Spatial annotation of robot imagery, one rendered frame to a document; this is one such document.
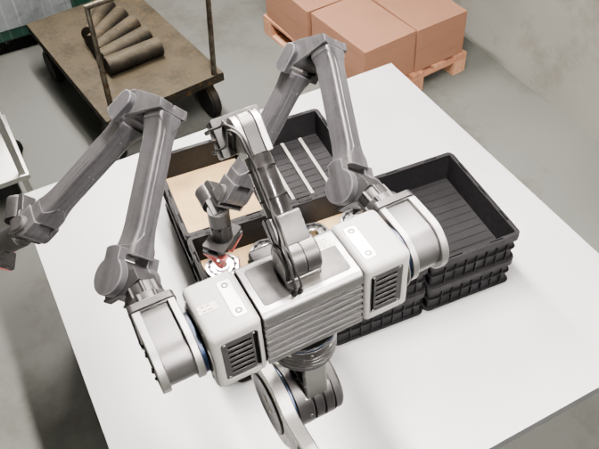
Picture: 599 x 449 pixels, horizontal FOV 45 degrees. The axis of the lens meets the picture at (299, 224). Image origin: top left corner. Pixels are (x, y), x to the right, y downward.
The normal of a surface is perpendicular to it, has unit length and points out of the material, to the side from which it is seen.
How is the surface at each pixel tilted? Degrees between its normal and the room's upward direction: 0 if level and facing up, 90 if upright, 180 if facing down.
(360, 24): 0
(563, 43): 90
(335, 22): 0
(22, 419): 0
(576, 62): 90
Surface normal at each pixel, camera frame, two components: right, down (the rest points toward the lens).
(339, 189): -0.72, -0.14
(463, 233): -0.04, -0.68
